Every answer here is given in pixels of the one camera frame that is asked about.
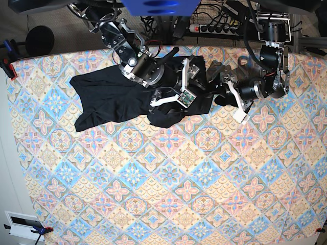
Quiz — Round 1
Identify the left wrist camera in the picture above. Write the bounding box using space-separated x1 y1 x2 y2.
233 110 250 125

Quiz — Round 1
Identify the patterned tablecloth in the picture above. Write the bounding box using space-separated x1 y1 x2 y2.
6 50 326 244

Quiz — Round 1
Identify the blue orange clamp lower left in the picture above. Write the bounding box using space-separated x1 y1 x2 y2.
4 224 54 244

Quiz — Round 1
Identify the white floor vent box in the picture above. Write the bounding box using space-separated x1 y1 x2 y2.
5 211 42 241

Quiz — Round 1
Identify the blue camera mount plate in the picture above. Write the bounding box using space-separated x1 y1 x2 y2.
121 0 201 17

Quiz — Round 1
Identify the white power strip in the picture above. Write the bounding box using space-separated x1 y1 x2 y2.
189 24 238 35

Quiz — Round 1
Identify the blue orange clamp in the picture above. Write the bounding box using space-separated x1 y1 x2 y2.
1 39 18 81
4 224 54 244

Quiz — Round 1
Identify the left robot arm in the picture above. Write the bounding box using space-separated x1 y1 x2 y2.
215 1 321 115

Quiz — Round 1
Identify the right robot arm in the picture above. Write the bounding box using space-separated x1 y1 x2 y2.
8 1 206 109

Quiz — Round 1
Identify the black t-shirt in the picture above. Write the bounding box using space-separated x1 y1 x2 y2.
69 56 237 132

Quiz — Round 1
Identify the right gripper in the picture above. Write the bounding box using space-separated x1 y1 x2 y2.
148 57 206 114

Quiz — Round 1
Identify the orange clamp lower right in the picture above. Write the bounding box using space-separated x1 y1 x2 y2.
316 228 326 233

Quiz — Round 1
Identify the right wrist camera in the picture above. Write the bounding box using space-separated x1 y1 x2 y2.
177 89 197 108

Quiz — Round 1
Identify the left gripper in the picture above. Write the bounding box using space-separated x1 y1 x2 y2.
214 73 254 115

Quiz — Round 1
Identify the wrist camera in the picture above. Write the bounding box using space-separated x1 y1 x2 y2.
233 110 250 125
177 89 197 108

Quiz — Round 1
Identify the black round stool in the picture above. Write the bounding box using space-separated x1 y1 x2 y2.
25 26 55 57

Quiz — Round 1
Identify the blue orange clamp upper left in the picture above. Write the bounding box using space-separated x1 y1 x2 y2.
1 39 18 81

